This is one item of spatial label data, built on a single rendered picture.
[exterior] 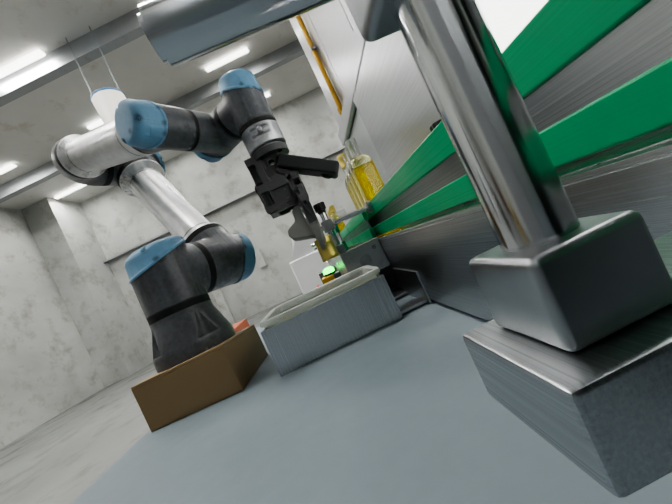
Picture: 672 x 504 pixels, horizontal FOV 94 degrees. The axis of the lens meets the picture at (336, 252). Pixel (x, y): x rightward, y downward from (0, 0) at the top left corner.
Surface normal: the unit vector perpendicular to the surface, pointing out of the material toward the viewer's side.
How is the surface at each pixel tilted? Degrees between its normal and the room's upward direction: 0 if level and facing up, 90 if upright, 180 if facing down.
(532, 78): 90
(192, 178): 90
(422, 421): 0
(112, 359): 90
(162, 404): 90
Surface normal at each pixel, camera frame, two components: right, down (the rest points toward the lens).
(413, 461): -0.42, -0.91
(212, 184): -0.03, 0.02
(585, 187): -0.91, 0.42
